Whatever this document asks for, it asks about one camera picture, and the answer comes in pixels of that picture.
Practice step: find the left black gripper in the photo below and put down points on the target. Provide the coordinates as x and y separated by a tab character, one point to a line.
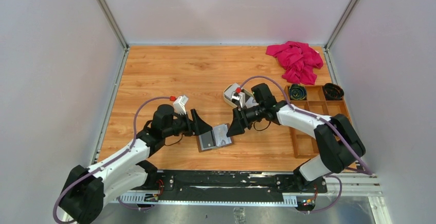
196	127

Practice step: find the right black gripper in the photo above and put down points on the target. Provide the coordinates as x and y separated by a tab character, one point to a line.
240	122

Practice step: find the dark grey card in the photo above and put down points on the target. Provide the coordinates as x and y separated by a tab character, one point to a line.
206	141

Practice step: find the brown leather card holder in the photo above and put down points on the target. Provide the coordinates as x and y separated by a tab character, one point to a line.
221	139

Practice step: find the beige oval card tray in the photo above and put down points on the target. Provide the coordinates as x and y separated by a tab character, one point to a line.
249	98

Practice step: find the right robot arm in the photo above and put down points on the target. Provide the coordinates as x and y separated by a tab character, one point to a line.
338	143

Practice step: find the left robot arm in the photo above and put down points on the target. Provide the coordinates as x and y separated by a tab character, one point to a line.
115	168

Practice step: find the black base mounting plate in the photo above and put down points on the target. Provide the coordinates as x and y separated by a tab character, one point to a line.
224	186

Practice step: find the wooden compartment organizer tray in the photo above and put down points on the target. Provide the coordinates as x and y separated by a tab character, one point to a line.
327	99

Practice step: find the pink cloth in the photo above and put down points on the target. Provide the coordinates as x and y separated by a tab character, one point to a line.
298	60

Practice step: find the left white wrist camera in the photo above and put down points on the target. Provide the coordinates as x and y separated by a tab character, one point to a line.
179	104

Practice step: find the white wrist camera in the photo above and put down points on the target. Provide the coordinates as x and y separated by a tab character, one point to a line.
179	104
238	98

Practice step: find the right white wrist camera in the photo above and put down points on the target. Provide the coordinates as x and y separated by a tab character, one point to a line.
238	98

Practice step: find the aluminium rail frame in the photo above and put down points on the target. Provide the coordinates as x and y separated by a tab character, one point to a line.
340	185

